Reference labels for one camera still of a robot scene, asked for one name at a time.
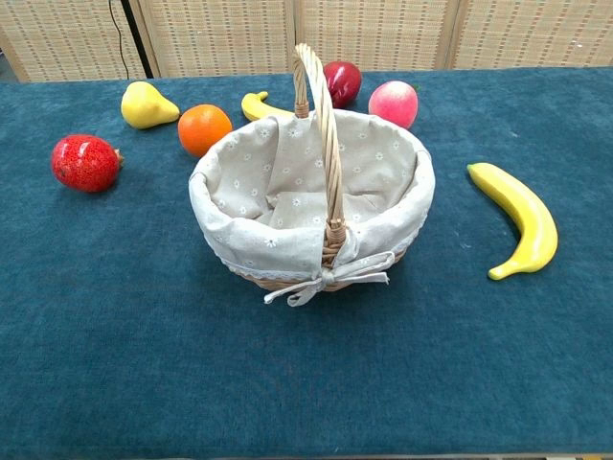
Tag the orange fruit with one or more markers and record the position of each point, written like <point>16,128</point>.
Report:
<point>204,130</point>

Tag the wicker basket with cloth liner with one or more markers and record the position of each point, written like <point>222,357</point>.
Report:
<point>287,201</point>

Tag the small yellow banana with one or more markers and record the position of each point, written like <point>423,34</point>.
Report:
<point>258,109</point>

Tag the dark red apple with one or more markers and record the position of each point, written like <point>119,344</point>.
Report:
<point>344,81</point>

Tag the pink peach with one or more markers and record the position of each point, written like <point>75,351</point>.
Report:
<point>393,103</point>

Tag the teal table cloth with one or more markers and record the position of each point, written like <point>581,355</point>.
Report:
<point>143,335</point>

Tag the yellow pear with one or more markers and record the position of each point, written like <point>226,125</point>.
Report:
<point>143,108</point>

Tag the woven bamboo folding screen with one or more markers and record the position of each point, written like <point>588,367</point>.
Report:
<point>383,33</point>

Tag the large yellow banana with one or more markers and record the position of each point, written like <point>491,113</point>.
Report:
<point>527,215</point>

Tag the red pomegranate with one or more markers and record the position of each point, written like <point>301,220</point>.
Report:
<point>85,163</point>

